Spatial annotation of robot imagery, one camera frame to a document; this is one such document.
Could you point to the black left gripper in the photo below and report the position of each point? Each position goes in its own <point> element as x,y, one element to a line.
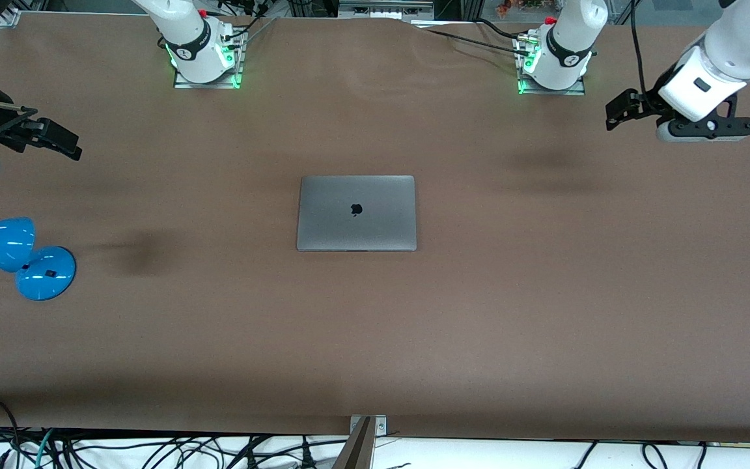
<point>647,103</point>

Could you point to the grey laptop with black keyboard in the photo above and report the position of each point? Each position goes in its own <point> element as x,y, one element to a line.
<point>357,212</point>

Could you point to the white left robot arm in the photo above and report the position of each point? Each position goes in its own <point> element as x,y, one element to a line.
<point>726,58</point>

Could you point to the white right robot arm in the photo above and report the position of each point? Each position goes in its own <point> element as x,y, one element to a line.
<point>189,39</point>

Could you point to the blue desk lamp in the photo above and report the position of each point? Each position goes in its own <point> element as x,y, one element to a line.
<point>43,273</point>

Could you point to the grey metal equipment box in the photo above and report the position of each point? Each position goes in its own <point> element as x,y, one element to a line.
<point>385,9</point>

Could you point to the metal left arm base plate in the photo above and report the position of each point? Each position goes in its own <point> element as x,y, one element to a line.
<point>580,85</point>

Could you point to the small metal table bracket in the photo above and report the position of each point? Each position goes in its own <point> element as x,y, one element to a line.
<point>380,426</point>

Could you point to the dark camera mount beam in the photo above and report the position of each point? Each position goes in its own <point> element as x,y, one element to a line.
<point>355,449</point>

